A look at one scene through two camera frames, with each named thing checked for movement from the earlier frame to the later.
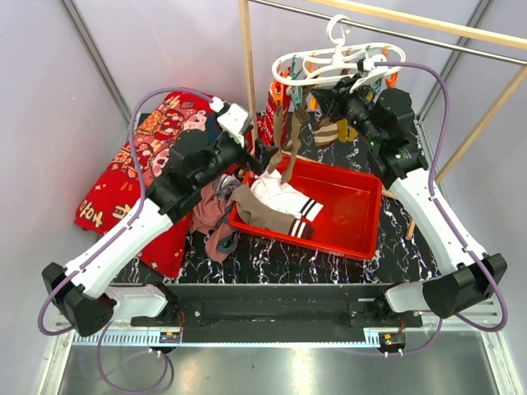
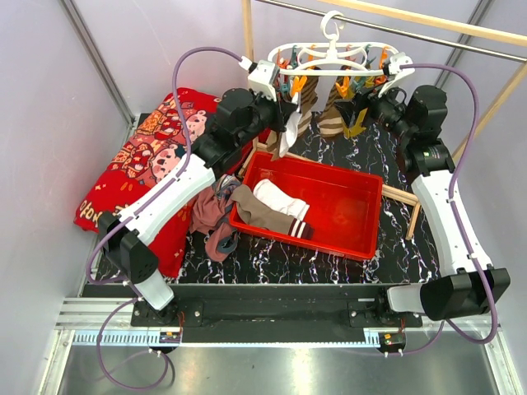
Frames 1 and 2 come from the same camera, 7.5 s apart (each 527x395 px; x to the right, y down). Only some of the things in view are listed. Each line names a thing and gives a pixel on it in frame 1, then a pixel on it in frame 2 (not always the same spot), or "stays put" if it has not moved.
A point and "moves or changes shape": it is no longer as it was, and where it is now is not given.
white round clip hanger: (344, 62) moves or changes shape
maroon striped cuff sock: (300, 229) stays put
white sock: (284, 197) → (291, 130)
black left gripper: (263, 155) → (281, 110)
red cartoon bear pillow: (119, 181) stays put
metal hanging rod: (393, 32) stays put
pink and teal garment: (212, 216) stays put
